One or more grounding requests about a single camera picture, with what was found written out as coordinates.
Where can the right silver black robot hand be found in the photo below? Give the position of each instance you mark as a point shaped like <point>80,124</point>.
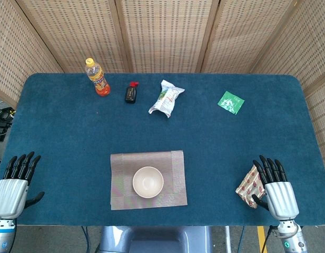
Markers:
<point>280,197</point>

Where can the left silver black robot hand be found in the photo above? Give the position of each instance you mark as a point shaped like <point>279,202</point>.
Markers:
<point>10,192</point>

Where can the grey woven placemat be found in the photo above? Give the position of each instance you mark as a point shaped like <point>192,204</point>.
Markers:
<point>120,184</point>

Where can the cream ceramic bowl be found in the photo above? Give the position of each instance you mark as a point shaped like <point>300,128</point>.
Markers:
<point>147,182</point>

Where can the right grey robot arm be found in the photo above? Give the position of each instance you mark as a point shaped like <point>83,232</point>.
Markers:
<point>291,239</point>

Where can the gold red snack packet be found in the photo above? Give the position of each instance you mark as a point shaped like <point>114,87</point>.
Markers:
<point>247,187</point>

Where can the metal table leg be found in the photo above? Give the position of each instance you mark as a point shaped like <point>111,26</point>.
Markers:
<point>227,239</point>

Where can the blue carpet table cover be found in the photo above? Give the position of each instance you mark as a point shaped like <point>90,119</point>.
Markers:
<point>72,131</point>

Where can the green tea sachet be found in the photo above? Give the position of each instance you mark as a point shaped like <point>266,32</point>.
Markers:
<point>230,102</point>

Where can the blue-grey robot torso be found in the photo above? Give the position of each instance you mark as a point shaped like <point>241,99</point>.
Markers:
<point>151,237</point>

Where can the orange drink bottle yellow cap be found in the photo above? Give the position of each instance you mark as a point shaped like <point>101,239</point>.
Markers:
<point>100,83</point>

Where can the white snack bag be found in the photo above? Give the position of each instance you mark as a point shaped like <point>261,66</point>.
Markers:
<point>166,100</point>

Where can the small black bottle red cap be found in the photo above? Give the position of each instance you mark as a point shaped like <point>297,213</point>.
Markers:
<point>130,95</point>

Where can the woven bamboo folding screen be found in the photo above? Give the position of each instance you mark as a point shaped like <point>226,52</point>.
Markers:
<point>165,34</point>

